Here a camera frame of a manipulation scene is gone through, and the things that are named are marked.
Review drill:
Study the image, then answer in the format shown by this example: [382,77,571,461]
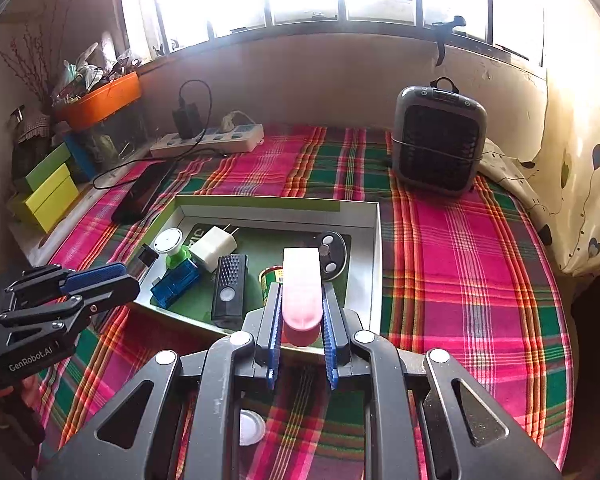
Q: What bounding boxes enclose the green cardboard box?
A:
[130,195,384,349]

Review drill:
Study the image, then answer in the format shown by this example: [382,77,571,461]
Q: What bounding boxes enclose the yellow-green box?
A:
[7,162,81,235]

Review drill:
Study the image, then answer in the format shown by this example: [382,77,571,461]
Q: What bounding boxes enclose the white charger plug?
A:
[189,225,240,274]

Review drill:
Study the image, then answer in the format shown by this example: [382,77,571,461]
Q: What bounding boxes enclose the black charger cable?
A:
[92,79,214,191]

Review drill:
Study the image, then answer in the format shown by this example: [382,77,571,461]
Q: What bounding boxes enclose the white power strip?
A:
[150,122,266,159]

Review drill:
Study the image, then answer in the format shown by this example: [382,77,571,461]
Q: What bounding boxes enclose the red-lid jar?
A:
[257,266,286,311]

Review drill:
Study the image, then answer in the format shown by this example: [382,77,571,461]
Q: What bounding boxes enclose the green and white spool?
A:
[155,228,194,271]

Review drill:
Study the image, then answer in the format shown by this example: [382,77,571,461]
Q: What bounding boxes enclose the black smartphone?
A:
[111,162,176,225]

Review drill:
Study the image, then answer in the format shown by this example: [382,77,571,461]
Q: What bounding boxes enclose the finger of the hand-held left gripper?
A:
[0,275,142,347]
[5,261,129,311]

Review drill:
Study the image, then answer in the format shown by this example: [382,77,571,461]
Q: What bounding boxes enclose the black rectangular remote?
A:
[211,254,249,332]

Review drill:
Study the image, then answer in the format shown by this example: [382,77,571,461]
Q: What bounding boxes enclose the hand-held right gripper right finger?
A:
[322,282,564,480]

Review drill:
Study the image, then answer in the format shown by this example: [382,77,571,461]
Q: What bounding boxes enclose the dried twigs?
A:
[0,5,76,107]

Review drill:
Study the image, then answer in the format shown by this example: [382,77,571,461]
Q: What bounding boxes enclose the blue card reader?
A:
[150,259,201,310]

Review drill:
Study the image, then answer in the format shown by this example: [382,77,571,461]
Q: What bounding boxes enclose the glass tank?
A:
[77,105,152,171]

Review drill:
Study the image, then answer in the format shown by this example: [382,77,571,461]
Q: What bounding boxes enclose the white round cap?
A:
[239,409,267,447]

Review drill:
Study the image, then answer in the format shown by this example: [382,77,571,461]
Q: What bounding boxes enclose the pink clip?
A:
[282,246,326,347]

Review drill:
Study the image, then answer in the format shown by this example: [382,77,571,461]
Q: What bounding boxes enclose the blue box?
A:
[62,132,99,184]

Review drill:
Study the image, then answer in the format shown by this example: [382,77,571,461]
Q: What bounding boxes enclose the grey fan heater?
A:
[390,77,489,199]

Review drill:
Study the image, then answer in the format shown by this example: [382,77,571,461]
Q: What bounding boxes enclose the black window handle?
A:
[430,15,467,67]

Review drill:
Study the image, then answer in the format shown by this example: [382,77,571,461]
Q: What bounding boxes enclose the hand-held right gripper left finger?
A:
[37,282,284,480]

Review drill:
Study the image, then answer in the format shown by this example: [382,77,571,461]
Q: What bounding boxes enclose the silver and black rectangular device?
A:
[136,243,164,291]

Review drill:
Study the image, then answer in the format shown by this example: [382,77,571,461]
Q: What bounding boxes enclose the orange planter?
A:
[54,71,144,130]

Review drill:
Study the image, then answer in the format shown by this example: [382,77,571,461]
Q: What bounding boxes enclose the black charger adapter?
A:
[172,102,204,140]

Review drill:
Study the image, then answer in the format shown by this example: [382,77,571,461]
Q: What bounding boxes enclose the cloth-covered jar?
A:
[11,105,54,181]

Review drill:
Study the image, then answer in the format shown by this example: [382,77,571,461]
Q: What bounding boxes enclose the cream heart-print curtain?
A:
[480,0,600,277]

